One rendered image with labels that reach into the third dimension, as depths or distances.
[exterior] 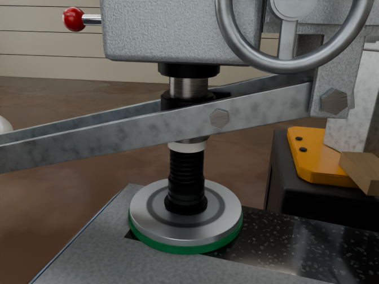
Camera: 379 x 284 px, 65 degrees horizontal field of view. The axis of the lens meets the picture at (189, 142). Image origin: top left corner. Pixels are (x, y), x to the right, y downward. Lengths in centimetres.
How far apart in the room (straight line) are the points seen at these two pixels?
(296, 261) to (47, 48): 725
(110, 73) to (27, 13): 210
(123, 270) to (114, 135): 21
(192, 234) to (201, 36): 31
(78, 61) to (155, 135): 678
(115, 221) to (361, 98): 89
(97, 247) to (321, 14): 47
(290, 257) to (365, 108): 73
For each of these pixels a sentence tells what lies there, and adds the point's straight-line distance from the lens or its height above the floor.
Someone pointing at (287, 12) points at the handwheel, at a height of 123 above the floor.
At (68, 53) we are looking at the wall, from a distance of 730.
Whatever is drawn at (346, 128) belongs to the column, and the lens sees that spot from 122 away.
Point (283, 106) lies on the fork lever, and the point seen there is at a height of 111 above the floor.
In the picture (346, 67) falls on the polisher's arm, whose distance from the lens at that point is 43.
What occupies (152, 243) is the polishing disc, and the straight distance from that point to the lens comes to 52.
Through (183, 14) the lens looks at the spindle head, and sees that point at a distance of 38.
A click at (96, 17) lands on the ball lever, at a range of 45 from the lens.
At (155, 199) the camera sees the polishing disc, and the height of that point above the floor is 89.
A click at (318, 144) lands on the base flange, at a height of 78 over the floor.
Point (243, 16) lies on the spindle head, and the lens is 38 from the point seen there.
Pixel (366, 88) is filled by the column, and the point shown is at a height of 103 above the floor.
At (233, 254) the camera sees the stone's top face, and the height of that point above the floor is 87.
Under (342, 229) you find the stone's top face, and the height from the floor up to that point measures 87.
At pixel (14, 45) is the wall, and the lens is 792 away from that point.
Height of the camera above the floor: 121
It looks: 22 degrees down
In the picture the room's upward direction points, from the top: 1 degrees clockwise
